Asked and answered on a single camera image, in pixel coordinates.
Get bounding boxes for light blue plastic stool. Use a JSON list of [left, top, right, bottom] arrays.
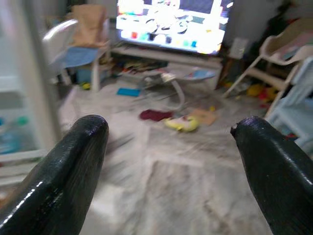
[[266, 56, 313, 157]]

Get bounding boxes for brown paper bag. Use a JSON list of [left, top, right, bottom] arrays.
[[71, 4, 108, 48]]

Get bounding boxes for large flat television screen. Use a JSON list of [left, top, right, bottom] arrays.
[[115, 0, 234, 55]]

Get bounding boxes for yellow green soft toy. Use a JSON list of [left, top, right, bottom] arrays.
[[164, 115, 200, 133]]

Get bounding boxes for blue flat mat piece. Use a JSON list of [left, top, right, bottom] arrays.
[[116, 87, 142, 97]]

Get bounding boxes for white chair with blue seat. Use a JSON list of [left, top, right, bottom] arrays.
[[42, 19, 111, 92]]

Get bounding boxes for green capped plastic bottle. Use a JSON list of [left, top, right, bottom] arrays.
[[0, 116, 30, 155]]

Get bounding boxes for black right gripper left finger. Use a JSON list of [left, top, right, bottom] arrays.
[[0, 115, 110, 235]]

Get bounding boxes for cream plastic lounge chair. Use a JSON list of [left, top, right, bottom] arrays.
[[222, 17, 313, 118]]

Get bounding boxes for dark red cloth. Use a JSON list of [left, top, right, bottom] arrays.
[[139, 109, 174, 122]]

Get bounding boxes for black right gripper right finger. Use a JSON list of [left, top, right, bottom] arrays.
[[230, 116, 313, 235]]

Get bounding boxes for white baby bouncer seat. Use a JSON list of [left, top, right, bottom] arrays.
[[139, 68, 216, 111]]

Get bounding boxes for white wall socket box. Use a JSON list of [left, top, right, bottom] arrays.
[[229, 37, 248, 59]]

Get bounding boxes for yellow and red toy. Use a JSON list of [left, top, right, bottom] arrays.
[[246, 83, 279, 103]]

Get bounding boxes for white television stand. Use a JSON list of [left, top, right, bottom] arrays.
[[110, 44, 224, 90]]

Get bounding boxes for white fridge door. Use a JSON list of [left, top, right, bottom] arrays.
[[0, 0, 62, 187]]

